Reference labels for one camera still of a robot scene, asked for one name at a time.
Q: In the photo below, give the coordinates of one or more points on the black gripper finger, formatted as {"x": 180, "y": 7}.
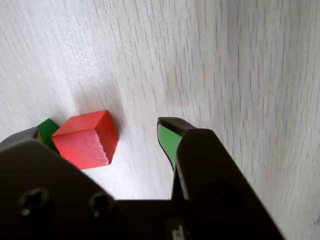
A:
{"x": 37, "y": 190}

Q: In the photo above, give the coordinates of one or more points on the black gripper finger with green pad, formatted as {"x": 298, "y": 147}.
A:
{"x": 207, "y": 180}

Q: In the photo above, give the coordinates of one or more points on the green wooden cube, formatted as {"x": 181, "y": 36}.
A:
{"x": 47, "y": 130}

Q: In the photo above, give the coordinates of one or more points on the red wooden cube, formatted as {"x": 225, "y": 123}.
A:
{"x": 82, "y": 145}

